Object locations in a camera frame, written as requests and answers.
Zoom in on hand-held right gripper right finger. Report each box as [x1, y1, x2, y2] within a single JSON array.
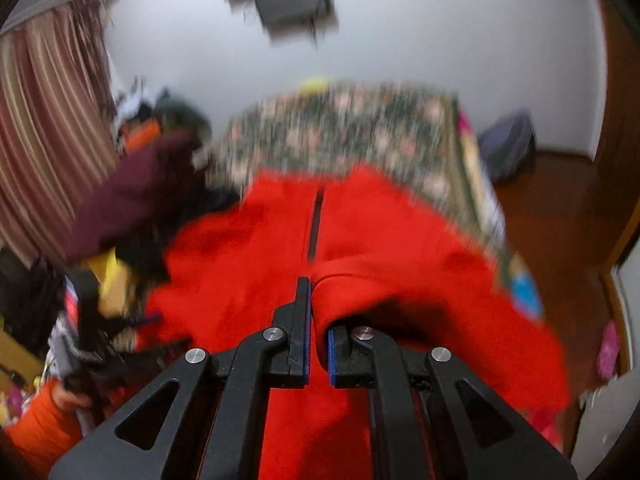
[[327, 325, 579, 480]]

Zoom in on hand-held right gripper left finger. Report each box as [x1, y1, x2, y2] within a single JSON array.
[[47, 276, 314, 480]]

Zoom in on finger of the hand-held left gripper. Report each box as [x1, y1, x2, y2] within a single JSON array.
[[122, 310, 195, 363]]

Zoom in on red garment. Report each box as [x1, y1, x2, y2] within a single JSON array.
[[134, 167, 571, 480]]

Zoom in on person's left forearm orange sleeve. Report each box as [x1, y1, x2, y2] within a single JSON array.
[[4, 380, 103, 478]]

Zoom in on person's left hand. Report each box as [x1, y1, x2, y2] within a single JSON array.
[[51, 382, 91, 413]]

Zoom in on yellow cloth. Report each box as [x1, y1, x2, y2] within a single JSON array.
[[82, 250, 138, 316]]

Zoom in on wooden furniture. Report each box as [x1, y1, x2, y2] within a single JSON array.
[[0, 330, 43, 393]]

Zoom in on maroon garment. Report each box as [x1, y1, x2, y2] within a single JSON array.
[[65, 130, 213, 266]]

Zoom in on orange box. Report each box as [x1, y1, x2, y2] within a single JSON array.
[[122, 122, 163, 153]]

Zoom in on floral blanket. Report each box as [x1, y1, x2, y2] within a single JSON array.
[[202, 80, 506, 256]]

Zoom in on striped curtain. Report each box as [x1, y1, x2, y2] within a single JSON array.
[[0, 0, 118, 266]]

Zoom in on colourful printed bed sheet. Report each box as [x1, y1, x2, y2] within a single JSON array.
[[452, 105, 546, 321]]

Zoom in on teal cloth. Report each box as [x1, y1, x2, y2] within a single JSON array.
[[155, 97, 213, 136]]

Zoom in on pink bag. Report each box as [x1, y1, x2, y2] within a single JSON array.
[[596, 321, 621, 378]]

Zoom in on grey purple backpack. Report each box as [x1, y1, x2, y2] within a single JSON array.
[[477, 110, 537, 181]]

